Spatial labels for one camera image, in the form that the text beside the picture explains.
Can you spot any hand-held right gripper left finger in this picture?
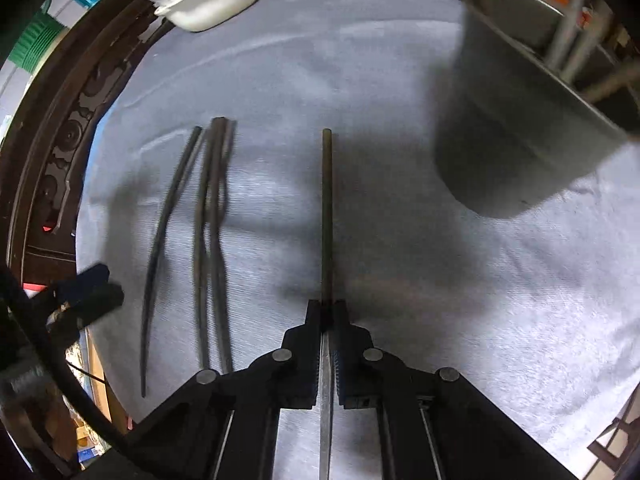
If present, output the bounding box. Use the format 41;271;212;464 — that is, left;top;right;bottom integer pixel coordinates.
127;300;323;480

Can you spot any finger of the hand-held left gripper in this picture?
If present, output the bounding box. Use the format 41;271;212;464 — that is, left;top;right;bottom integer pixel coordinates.
55;264;111;306
75;284;126;328

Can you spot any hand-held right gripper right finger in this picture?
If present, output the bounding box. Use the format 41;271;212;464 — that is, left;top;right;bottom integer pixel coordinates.
332;300;576;480

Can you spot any grey table cloth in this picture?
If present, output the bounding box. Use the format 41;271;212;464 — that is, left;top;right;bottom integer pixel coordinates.
75;0;640;480

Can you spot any black cable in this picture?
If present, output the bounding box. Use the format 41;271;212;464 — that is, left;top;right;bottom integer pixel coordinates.
0;260;141;461

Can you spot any green thermos jug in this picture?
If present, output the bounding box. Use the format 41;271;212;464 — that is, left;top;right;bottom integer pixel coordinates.
10;12;68;68

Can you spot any pile of dark chopsticks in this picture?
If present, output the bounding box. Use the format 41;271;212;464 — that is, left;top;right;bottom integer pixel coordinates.
140;116;237;398

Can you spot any dark metal chopstick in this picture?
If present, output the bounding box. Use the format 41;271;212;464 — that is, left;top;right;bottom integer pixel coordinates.
564;4;617;86
581;66;640;105
319;128;335;480
547;0;590;70

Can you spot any grey metal chopstick holder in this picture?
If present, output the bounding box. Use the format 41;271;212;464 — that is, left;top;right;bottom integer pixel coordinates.
432;0;635;219

